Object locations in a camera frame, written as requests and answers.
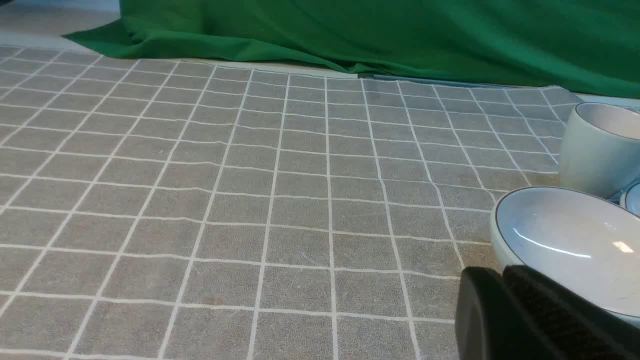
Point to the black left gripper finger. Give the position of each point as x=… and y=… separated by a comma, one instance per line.
x=521, y=314

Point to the pale blue ceramic bowl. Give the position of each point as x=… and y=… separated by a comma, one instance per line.
x=587, y=244

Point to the pale blue ceramic cup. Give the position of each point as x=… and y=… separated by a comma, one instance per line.
x=600, y=149

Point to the pale blue ceramic plate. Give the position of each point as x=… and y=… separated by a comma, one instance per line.
x=630, y=199

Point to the green backdrop cloth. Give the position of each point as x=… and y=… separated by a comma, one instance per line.
x=586, y=46

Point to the grey checked tablecloth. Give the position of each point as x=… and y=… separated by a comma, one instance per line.
x=173, y=210

